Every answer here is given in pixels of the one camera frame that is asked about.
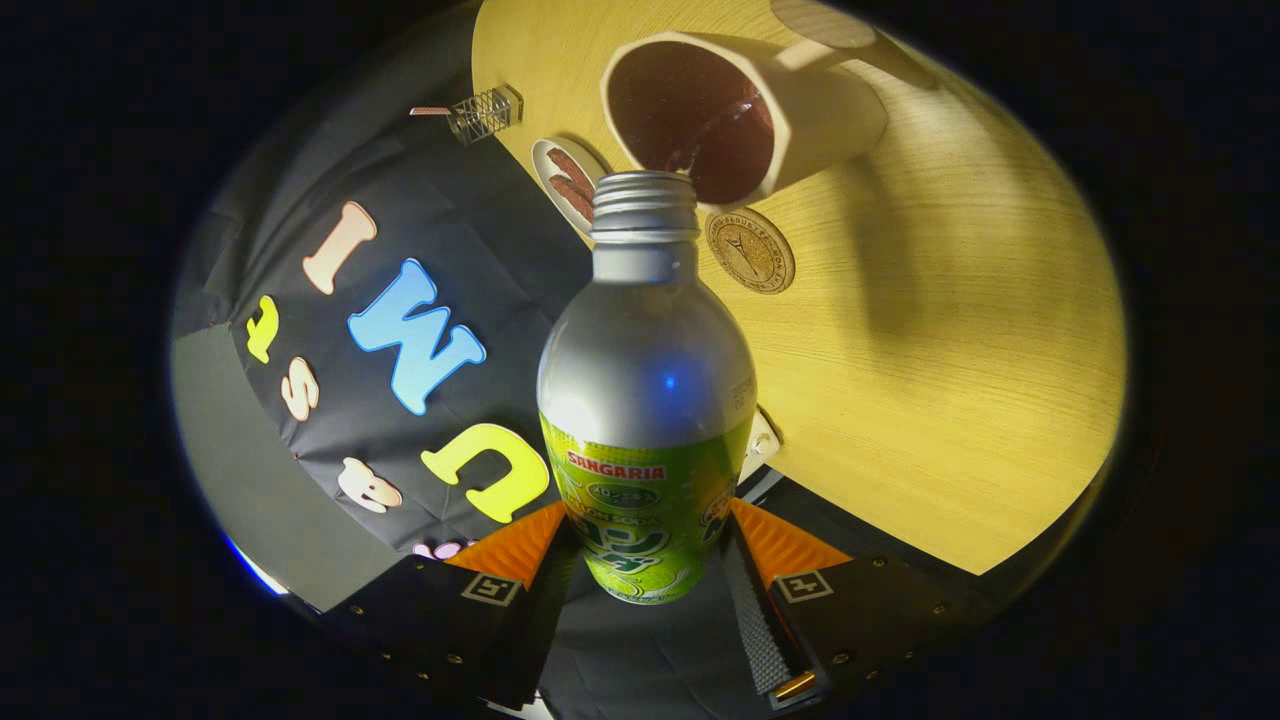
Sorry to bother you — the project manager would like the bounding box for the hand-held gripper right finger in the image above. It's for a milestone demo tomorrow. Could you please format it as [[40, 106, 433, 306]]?
[[718, 497, 976, 713]]

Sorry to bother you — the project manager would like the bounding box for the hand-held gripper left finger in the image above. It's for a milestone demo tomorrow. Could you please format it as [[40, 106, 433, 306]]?
[[325, 500, 581, 713]]

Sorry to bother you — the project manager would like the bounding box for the silver bottle with green label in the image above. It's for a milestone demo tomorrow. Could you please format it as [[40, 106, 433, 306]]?
[[537, 170, 758, 605]]

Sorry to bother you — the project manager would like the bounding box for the round brown coaster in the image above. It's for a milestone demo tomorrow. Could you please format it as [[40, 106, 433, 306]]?
[[704, 207, 797, 295]]

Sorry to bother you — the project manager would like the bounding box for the cream cup with wooden handle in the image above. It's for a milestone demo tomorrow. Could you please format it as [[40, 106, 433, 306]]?
[[600, 0, 941, 209]]

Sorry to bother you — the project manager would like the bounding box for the wooden table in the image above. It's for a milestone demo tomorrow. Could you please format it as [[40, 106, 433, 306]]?
[[470, 0, 1129, 576]]

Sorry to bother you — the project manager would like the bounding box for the white round plate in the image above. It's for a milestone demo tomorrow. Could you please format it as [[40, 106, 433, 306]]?
[[531, 137, 611, 241]]

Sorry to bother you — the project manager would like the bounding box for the brown meat piece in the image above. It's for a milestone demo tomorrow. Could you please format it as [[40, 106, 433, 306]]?
[[548, 148, 598, 223]]

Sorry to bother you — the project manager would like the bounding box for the metal wire basket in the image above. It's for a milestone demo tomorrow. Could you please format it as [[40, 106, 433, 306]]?
[[447, 84, 525, 146]]

